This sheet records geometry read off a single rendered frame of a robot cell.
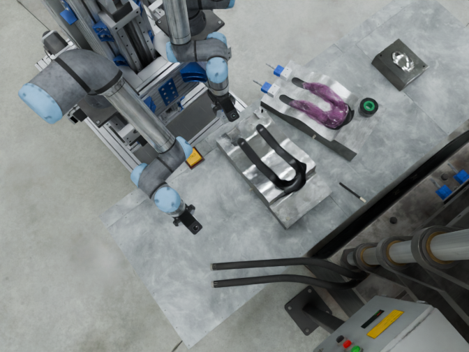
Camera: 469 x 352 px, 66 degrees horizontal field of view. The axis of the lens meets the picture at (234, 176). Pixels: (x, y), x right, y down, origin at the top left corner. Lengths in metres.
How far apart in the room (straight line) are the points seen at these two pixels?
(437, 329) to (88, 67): 1.08
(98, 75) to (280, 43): 2.06
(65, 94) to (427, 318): 1.06
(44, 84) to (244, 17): 2.23
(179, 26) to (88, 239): 1.71
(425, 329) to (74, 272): 2.14
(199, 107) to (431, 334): 1.89
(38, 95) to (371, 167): 1.36
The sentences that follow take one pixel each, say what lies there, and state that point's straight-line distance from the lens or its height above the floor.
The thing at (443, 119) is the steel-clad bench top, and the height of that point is 0.80.
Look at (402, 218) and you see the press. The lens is 1.78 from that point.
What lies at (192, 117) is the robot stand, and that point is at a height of 0.21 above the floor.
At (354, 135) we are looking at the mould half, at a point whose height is 0.91.
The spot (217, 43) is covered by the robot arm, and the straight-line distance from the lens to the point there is 1.38.
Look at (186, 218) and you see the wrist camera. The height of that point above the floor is 1.11.
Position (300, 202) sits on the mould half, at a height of 0.86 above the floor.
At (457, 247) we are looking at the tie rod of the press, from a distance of 0.87.
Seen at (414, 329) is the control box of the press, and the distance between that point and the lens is 1.03.
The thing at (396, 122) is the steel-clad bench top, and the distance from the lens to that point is 1.89.
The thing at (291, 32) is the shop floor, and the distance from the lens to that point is 3.01.
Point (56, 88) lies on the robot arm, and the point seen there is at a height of 1.59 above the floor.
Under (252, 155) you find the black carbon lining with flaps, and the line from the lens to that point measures 1.61.
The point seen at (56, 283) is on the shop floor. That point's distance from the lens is 2.71.
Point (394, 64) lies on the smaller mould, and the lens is 1.94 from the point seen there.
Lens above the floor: 2.41
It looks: 75 degrees down
